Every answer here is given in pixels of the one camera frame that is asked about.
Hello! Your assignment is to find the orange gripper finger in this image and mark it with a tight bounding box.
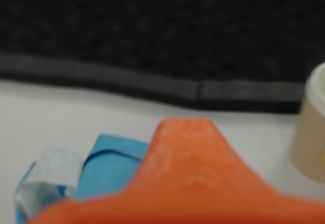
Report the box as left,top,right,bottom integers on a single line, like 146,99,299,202
26,118,325,224

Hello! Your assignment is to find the blue paper rubbish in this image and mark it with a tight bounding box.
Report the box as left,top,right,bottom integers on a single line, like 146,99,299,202
14,133,150,224

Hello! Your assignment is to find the short dark foam strip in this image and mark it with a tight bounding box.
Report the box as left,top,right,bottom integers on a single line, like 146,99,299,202
197,80,305,114

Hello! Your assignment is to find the long dark foam strip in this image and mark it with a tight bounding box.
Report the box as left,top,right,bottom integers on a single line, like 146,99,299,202
0,52,203,110

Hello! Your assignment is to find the paper cup with green label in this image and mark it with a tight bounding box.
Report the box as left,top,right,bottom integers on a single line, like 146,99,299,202
289,61,325,184

